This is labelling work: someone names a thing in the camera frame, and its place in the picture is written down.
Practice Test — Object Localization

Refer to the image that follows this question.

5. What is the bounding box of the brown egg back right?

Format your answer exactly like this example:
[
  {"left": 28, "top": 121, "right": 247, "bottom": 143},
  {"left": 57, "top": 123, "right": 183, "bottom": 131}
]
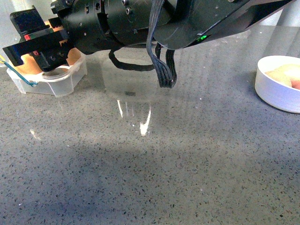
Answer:
[{"left": 67, "top": 48, "right": 81, "bottom": 66}]

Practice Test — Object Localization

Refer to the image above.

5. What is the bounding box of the black cable bundle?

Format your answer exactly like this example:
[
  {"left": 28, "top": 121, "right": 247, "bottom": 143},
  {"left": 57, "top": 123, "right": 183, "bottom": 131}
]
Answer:
[{"left": 108, "top": 0, "right": 177, "bottom": 89}]

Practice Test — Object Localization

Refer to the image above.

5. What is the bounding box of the clear plastic egg box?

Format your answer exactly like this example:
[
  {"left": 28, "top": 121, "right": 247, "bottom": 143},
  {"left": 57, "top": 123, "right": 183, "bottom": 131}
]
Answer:
[{"left": 7, "top": 53, "right": 87, "bottom": 97}]

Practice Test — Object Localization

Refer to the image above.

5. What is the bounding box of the blue rubber band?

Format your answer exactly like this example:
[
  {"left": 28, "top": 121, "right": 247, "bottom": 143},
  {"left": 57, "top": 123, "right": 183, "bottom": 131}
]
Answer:
[{"left": 4, "top": 62, "right": 38, "bottom": 87}]

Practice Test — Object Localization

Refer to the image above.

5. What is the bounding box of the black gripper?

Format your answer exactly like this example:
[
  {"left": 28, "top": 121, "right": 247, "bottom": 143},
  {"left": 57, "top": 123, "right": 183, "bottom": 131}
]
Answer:
[{"left": 3, "top": 0, "right": 124, "bottom": 72}]

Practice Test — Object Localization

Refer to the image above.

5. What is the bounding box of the brown egg in bowl right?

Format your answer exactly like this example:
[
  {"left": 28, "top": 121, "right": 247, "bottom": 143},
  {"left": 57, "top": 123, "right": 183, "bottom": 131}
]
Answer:
[{"left": 291, "top": 80, "right": 300, "bottom": 90}]

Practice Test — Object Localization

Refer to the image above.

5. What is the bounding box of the white round bowl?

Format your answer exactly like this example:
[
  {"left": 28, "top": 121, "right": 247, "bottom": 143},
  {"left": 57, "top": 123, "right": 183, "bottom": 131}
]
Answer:
[{"left": 255, "top": 55, "right": 300, "bottom": 113}]

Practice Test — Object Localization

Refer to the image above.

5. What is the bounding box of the brown egg front left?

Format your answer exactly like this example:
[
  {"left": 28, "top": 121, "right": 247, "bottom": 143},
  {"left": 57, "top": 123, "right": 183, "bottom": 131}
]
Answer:
[{"left": 16, "top": 54, "right": 42, "bottom": 75}]

